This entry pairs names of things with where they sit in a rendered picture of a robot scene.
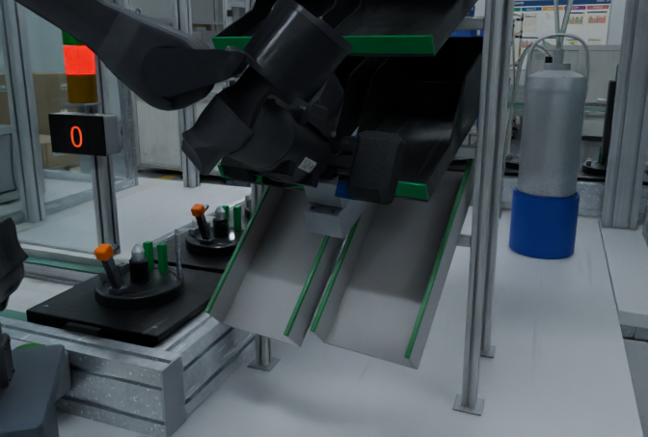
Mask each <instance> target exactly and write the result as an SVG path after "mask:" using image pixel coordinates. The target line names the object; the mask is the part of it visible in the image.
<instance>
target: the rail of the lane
mask: <svg viewBox="0 0 648 437"><path fill-rule="evenodd" d="M0 322H1V329H2V334H4V333H7V334H8V335H9V336H10V339H14V340H19V341H27V342H30V343H32V342H35V343H39V344H42V345H51V344H62V345H63V346H64V347H65V351H67V354H68V361H69V370H70V379H71V390H70V391H69V392H68V393H66V394H65V395H64V396H62V397H60V398H59V399H57V400H56V401H55V405H56V410H57V411H60V412H64V413H68V414H71V415H74V416H78V417H82V418H85V419H89V420H93V421H96V422H100V423H106V424H110V425H113V426H117V427H120V428H124V429H128V430H131V431H135V432H139V433H142V434H146V435H149V436H153V437H171V436H172V435H173V434H174V433H175V432H176V431H177V430H178V429H179V428H180V427H181V426H182V425H183V424H184V423H185V422H186V410H185V394H184V378H183V363H182V355H180V354H177V353H174V352H169V351H164V350H159V349H155V348H150V347H145V346H141V345H136V344H132V343H127V342H122V341H114V340H109V339H104V338H103V335H102V329H101V328H97V327H93V326H88V325H83V324H78V323H73V322H69V323H67V324H66V330H63V329H58V328H54V327H49V326H44V325H39V324H35V323H31V322H26V321H21V320H16V319H12V318H7V317H3V316H0Z"/></svg>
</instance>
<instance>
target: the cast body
mask: <svg viewBox="0 0 648 437"><path fill-rule="evenodd" d="M338 176H339V174H336V173H335V174H334V177H333V179H324V178H320V179H319V180H318V184H317V188H313V187H307V186H304V188H305V192H306V195H307V199H308V201H309V203H308V204H307V205H306V206H305V207H304V209H303V214H304V217H305V221H306V224H307V228H308V231H309V232H315V233H319V234H324V235H329V236H333V237H337V238H344V237H345V236H346V235H347V234H348V233H349V231H350V230H351V229H352V227H353V226H354V224H355V223H356V222H357V220H358V219H359V218H360V216H361V215H362V213H363V212H364V211H365V209H366V208H367V206H368V205H369V203H370V202H365V201H355V200H349V199H343V198H339V197H335V193H336V189H337V185H338Z"/></svg>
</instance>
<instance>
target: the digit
mask: <svg viewBox="0 0 648 437"><path fill-rule="evenodd" d="M64 122H65V132H66V141H67V150H70V151H83V152H88V143H87V132H86V122H85V119H77V118H64Z"/></svg>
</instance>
